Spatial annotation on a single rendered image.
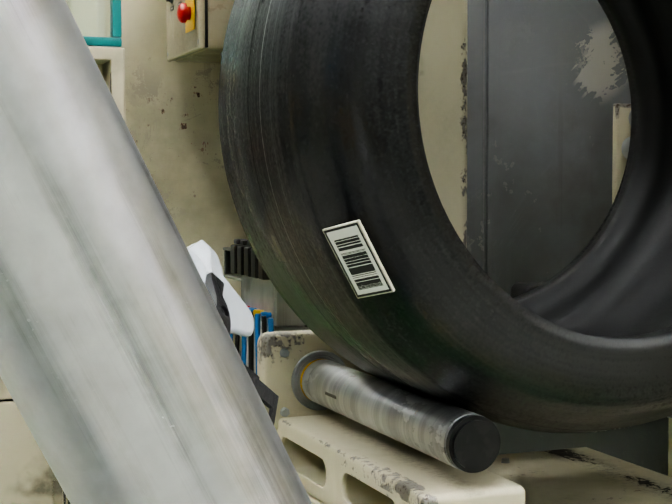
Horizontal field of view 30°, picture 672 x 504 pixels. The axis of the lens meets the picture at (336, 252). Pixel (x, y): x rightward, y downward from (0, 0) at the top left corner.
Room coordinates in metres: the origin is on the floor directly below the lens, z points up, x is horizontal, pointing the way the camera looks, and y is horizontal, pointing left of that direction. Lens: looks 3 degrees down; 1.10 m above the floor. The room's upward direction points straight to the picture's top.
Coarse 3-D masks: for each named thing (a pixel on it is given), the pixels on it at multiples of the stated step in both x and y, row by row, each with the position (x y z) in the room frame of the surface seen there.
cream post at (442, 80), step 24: (432, 0) 1.34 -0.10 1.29; (456, 0) 1.35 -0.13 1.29; (432, 24) 1.34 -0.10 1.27; (456, 24) 1.35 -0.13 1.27; (432, 48) 1.34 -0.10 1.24; (456, 48) 1.35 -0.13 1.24; (432, 72) 1.34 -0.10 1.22; (456, 72) 1.35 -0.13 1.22; (432, 96) 1.34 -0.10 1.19; (456, 96) 1.35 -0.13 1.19; (432, 120) 1.34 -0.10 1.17; (456, 120) 1.35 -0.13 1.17; (432, 144) 1.34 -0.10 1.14; (456, 144) 1.35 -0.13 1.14; (432, 168) 1.34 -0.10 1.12; (456, 168) 1.35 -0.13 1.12; (456, 192) 1.35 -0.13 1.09; (456, 216) 1.35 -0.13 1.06
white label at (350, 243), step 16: (352, 224) 0.91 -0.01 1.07; (336, 240) 0.93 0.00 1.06; (352, 240) 0.92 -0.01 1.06; (368, 240) 0.91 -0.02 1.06; (336, 256) 0.94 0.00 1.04; (352, 256) 0.93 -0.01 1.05; (368, 256) 0.91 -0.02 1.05; (352, 272) 0.93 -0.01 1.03; (368, 272) 0.92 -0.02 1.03; (384, 272) 0.91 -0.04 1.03; (352, 288) 0.94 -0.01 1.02; (368, 288) 0.93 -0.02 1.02; (384, 288) 0.92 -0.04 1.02
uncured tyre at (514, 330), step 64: (256, 0) 1.03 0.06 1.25; (320, 0) 0.93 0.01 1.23; (384, 0) 0.92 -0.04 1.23; (640, 0) 1.30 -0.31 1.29; (256, 64) 1.00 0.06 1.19; (320, 64) 0.92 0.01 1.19; (384, 64) 0.91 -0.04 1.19; (640, 64) 1.31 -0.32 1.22; (256, 128) 1.00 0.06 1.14; (320, 128) 0.92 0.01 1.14; (384, 128) 0.91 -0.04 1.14; (640, 128) 1.32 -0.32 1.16; (256, 192) 1.03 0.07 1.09; (320, 192) 0.93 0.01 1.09; (384, 192) 0.92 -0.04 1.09; (640, 192) 1.31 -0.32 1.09; (256, 256) 1.11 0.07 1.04; (320, 256) 0.96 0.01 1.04; (384, 256) 0.93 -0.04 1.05; (448, 256) 0.93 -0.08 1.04; (640, 256) 1.30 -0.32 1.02; (320, 320) 1.06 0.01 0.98; (384, 320) 0.95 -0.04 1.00; (448, 320) 0.94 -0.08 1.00; (512, 320) 0.95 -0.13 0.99; (576, 320) 1.27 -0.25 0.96; (640, 320) 1.26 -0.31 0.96; (448, 384) 0.97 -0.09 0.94; (512, 384) 0.97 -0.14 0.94; (576, 384) 0.98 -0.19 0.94; (640, 384) 1.00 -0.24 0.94
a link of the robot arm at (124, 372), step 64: (0, 0) 0.43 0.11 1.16; (64, 0) 0.46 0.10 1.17; (0, 64) 0.43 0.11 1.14; (64, 64) 0.44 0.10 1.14; (0, 128) 0.43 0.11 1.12; (64, 128) 0.44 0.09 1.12; (0, 192) 0.43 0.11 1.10; (64, 192) 0.44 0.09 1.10; (128, 192) 0.45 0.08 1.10; (0, 256) 0.44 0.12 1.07; (64, 256) 0.44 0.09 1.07; (128, 256) 0.45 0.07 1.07; (0, 320) 0.45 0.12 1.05; (64, 320) 0.44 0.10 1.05; (128, 320) 0.45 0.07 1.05; (192, 320) 0.47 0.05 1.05; (64, 384) 0.45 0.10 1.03; (128, 384) 0.45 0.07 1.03; (192, 384) 0.46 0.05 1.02; (64, 448) 0.46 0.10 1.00; (128, 448) 0.45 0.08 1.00; (192, 448) 0.46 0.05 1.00; (256, 448) 0.48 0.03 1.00
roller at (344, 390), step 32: (320, 384) 1.20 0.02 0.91; (352, 384) 1.14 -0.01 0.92; (384, 384) 1.10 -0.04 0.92; (352, 416) 1.13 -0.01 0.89; (384, 416) 1.06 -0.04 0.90; (416, 416) 1.00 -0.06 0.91; (448, 416) 0.96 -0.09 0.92; (480, 416) 0.95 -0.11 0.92; (416, 448) 1.01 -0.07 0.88; (448, 448) 0.94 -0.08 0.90; (480, 448) 0.95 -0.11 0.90
